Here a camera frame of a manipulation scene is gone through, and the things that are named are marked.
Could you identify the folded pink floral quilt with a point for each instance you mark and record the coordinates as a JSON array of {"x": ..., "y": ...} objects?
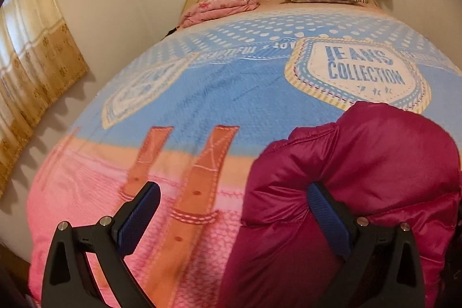
[{"x": 220, "y": 5}]

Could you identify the blue and pink printed blanket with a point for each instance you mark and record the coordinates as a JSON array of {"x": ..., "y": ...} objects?
[{"x": 202, "y": 106}]

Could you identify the magenta puffer jacket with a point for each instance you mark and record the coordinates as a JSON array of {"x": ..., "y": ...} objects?
[{"x": 379, "y": 163}]

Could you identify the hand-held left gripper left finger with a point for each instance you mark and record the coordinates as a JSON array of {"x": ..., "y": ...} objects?
[{"x": 140, "y": 219}]

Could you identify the beige curtain on side wall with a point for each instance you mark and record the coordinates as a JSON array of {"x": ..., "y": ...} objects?
[{"x": 32, "y": 70}]

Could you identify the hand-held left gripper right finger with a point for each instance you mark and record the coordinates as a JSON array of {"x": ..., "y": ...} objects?
[{"x": 329, "y": 219}]

